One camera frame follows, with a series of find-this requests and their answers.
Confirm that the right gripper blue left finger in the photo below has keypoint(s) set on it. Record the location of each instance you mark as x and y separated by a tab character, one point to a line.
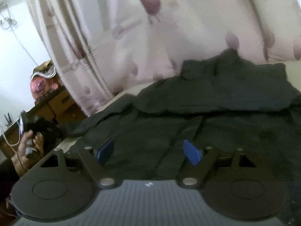
102	153

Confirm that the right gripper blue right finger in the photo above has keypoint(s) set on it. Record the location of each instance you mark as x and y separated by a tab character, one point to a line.
193	154

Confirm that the black jacket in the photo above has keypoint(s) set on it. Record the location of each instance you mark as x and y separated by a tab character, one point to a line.
225	102

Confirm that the person left hand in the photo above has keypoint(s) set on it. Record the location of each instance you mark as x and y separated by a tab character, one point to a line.
21	163

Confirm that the wooden cabinet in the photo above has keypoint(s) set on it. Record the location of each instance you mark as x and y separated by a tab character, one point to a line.
56	107

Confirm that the pink toy with hat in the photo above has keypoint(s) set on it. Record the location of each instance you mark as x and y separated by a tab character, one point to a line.
44	80

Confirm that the leaf patterned curtain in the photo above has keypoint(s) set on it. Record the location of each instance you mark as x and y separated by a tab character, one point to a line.
102	47

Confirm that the beige woven mattress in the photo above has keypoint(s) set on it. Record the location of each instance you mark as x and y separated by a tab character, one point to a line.
293	70

